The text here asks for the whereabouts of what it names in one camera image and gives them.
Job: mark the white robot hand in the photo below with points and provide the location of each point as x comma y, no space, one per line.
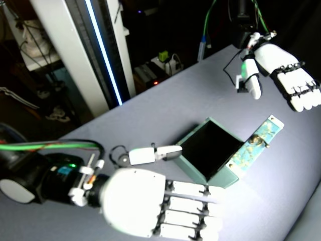
135,195
273,59

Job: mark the teal box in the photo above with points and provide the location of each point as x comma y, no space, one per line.
223,178

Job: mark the white plug connector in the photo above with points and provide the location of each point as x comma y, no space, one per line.
202,50

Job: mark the white charger plug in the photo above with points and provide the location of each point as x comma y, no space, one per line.
173,63

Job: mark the grey table cloth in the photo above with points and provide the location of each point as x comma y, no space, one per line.
175,100

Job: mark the green plug adapter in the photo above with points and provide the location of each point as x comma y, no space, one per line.
163,56

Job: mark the white power strip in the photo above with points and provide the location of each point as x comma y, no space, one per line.
156,62

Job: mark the black device with red light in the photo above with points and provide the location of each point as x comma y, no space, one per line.
146,75

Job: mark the white pillar with blue light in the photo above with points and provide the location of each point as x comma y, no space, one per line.
62,37

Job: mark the white cluttered shelf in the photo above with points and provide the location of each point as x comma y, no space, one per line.
35,42

